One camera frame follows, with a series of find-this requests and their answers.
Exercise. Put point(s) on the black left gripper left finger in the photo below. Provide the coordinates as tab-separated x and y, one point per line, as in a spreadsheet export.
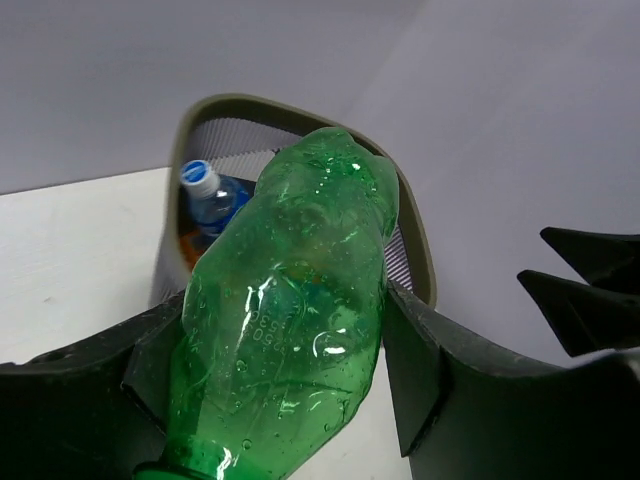
95	409

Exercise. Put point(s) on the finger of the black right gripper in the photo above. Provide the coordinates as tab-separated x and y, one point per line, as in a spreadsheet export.
585	319
607	261

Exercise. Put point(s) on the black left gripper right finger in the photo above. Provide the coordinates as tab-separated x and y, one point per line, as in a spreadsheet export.
467	408

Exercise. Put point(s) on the orange juice bottle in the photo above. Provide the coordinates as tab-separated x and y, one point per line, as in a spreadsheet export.
193	245

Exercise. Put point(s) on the green plastic bottle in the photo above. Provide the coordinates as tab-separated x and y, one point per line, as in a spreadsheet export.
263	374

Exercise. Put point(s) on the blue label bottle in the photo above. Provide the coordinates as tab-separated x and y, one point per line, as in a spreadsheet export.
213	198

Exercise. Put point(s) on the grey mesh waste bin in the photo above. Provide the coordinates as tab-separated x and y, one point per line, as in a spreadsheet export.
327	207

